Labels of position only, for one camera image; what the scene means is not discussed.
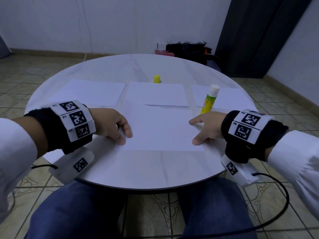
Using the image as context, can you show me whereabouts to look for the person's right hand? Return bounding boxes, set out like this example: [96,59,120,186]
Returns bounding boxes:
[189,111,227,146]

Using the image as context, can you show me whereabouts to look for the person's left hand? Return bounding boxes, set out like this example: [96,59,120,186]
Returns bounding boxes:
[89,107,134,146]

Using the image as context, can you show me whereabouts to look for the yellow glue stick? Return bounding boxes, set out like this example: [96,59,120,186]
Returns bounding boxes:
[201,84,220,115]

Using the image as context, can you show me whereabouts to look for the white paper stack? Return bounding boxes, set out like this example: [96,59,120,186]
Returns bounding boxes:
[192,85,255,112]
[50,79,127,108]

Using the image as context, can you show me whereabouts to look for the single white paper sheet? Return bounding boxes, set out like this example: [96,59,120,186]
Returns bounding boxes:
[117,100,205,151]
[125,82,190,108]

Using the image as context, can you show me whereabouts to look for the person's left forearm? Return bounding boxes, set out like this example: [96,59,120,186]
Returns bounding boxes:
[0,117,48,222]

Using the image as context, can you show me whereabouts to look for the person's right forearm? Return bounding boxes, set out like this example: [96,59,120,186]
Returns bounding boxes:
[266,129,319,222]

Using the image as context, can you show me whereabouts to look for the person's legs in blue jeans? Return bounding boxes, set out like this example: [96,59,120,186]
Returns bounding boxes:
[25,177,259,239]

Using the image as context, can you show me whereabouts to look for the black right wristband with markers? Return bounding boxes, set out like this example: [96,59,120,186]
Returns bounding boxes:
[221,109,289,164]

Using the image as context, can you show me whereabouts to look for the black wristband with markers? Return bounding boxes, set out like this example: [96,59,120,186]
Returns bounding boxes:
[221,109,289,164]
[25,100,97,153]

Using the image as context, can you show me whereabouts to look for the black left wristband with markers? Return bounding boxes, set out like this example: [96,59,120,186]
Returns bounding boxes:
[25,100,97,153]

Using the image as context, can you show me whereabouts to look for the blue suitcase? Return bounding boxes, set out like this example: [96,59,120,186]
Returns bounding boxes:
[207,57,222,72]

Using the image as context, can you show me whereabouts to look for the black bag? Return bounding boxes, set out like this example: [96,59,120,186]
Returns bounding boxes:
[166,41,217,63]

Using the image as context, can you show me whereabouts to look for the pink box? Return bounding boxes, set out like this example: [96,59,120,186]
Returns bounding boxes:
[155,49,175,57]

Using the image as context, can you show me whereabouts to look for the black wardrobe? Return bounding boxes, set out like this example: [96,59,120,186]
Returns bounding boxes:
[215,0,314,79]

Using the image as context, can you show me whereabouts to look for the grey door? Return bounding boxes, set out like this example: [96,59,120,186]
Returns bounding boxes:
[0,35,12,59]

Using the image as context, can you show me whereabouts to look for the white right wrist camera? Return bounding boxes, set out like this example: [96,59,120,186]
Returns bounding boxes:
[221,154,260,187]

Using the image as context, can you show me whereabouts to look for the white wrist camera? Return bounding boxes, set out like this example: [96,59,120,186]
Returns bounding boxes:
[49,147,95,185]
[221,154,260,187]

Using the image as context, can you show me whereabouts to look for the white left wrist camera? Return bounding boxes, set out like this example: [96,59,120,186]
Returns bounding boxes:
[49,147,95,185]

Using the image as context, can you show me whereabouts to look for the black left camera cable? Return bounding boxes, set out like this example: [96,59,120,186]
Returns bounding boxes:
[31,164,58,170]

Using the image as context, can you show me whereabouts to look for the black camera cable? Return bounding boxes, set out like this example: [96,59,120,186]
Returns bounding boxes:
[31,164,58,170]
[177,172,291,239]

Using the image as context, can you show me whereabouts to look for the white wall cable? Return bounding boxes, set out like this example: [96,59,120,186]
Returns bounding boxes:
[77,0,93,60]

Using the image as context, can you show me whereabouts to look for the black right camera cable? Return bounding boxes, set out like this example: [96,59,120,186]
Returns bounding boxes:
[177,172,291,239]

